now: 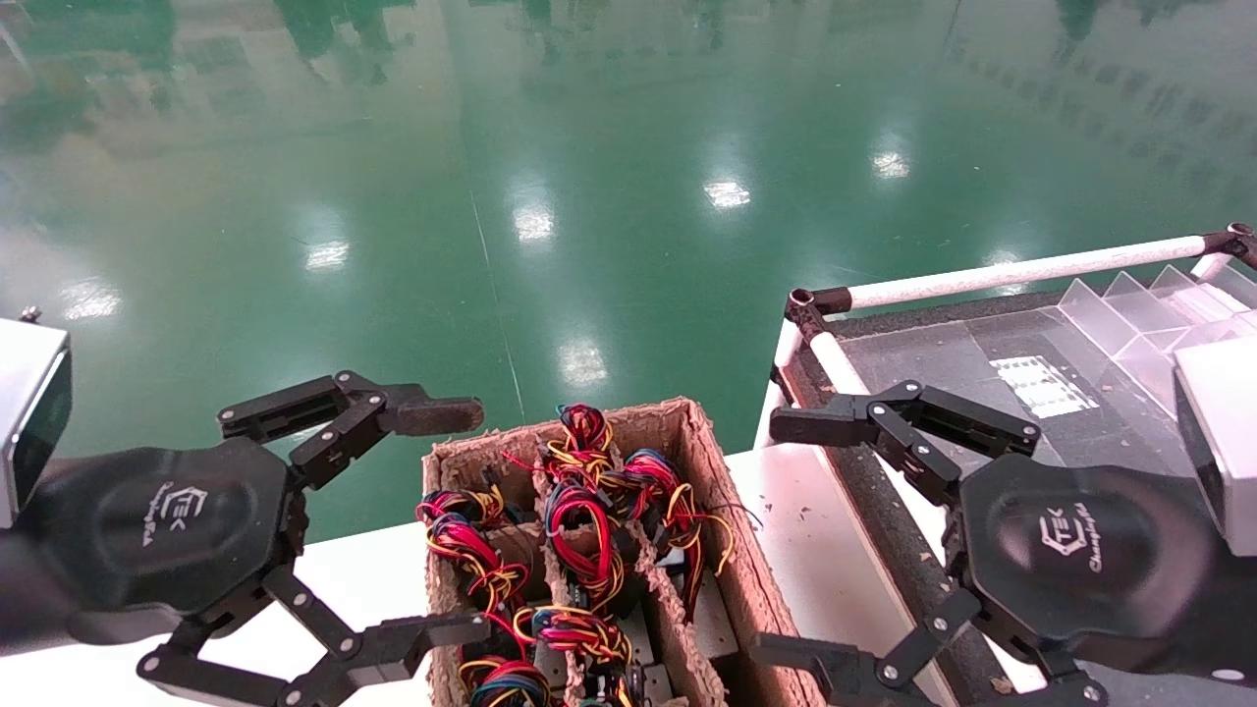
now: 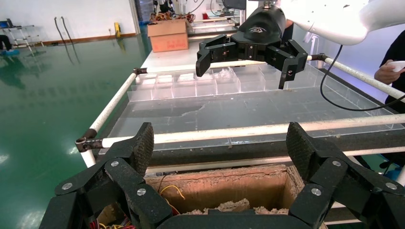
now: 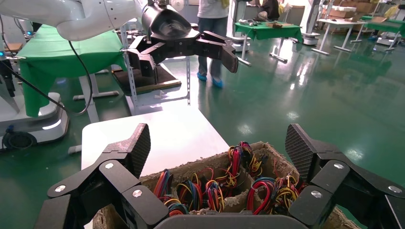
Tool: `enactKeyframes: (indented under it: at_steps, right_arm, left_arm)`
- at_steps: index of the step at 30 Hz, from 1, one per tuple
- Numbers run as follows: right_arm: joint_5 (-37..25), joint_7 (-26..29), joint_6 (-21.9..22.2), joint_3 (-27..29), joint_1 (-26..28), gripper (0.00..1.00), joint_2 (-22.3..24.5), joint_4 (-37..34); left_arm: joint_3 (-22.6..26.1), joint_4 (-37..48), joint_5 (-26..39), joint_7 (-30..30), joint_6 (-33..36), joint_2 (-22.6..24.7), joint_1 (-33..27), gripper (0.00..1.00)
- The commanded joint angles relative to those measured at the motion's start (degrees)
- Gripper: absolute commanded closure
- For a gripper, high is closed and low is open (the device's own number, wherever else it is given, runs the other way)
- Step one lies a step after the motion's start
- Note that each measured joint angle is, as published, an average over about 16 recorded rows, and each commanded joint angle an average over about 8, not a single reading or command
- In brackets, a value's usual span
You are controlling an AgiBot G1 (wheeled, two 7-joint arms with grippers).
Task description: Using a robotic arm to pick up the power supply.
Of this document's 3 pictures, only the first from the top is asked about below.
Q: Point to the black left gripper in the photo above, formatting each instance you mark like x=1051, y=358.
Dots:
x=157, y=530

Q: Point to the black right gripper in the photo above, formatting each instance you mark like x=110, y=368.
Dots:
x=1090, y=550

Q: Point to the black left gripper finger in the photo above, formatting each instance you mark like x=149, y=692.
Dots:
x=432, y=415

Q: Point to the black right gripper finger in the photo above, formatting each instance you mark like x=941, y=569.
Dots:
x=815, y=668
x=825, y=424

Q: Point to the white cart leg pipe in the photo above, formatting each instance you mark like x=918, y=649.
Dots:
x=774, y=403

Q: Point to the brown cardboard box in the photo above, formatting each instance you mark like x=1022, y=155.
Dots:
x=751, y=579

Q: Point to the black pipe corner joint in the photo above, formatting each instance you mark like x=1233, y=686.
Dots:
x=1237, y=241
x=810, y=306

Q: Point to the black cart deck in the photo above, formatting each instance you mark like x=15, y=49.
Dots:
x=889, y=550

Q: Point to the clear acrylic divider grid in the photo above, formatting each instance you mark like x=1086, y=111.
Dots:
x=1129, y=314

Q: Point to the conveyor tray with white frame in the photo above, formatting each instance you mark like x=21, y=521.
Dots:
x=943, y=363

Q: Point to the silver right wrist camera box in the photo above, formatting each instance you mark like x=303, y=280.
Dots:
x=1228, y=432

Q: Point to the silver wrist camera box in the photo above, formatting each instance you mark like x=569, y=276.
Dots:
x=25, y=393
x=1228, y=432

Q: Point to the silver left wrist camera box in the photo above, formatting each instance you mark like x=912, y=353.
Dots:
x=25, y=393

